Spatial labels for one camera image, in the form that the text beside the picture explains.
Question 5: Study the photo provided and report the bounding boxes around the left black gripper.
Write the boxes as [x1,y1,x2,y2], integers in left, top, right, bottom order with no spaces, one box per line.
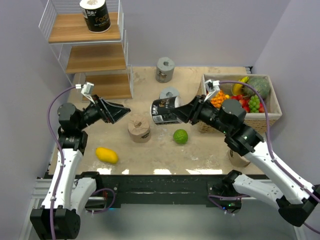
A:
[76,94,130,131]

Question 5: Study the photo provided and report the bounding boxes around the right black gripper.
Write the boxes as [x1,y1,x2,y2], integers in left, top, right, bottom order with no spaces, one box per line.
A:
[171,94,231,135]

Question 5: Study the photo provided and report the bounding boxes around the black paper roll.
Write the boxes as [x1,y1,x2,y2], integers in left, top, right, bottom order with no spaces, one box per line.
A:
[79,0,111,33]
[150,96,182,125]

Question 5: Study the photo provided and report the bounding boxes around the brown paper roll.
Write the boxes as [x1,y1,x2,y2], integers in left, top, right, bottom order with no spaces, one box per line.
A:
[227,149,251,168]
[127,114,151,143]

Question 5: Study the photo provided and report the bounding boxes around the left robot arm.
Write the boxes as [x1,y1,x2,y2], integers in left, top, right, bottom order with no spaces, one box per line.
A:
[30,95,131,240]

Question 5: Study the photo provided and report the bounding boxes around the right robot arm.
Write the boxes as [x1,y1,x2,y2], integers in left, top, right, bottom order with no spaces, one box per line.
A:
[171,96,320,227]

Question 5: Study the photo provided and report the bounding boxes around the green lime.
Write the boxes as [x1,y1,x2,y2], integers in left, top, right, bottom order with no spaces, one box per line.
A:
[173,129,189,145]

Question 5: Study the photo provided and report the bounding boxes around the near grey paper roll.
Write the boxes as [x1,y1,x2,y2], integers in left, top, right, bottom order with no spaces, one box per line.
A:
[159,86,180,99]

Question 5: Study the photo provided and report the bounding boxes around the grey paper roll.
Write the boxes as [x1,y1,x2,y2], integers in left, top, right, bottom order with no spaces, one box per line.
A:
[159,86,180,99]
[155,57,175,83]

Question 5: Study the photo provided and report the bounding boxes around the orange pineapple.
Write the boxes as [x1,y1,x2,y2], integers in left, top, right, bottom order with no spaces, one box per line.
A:
[210,90,230,109]

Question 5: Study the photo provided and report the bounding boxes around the yellow mango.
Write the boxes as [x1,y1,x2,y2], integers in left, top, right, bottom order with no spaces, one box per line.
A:
[95,147,119,164]

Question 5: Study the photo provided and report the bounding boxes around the far grey paper roll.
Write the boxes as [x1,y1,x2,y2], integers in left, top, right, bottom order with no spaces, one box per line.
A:
[155,57,175,83]

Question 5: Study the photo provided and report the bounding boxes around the yellow banana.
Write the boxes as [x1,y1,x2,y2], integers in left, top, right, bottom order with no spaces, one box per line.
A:
[231,76,249,96]

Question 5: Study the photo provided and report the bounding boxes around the red apples cluster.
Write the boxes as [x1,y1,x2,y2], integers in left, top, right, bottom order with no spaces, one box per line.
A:
[231,95,265,113]

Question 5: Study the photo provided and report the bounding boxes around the green grapes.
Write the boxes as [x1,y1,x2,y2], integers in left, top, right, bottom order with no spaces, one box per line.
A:
[248,95,260,113]

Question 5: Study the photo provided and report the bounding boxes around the wicker fruit basket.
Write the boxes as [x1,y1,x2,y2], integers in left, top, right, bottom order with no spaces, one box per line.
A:
[197,73,282,134]

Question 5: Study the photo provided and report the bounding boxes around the green melon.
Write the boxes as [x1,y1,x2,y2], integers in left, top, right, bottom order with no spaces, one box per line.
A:
[243,75,271,100]

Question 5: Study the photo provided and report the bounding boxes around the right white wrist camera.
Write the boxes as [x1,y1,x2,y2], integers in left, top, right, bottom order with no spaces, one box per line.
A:
[204,79,220,102]

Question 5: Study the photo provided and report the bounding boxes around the white wire wooden shelf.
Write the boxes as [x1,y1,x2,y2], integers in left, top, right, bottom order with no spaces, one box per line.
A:
[38,0,134,100]

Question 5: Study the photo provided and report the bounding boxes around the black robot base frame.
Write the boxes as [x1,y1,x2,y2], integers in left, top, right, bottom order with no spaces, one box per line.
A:
[75,170,251,209]

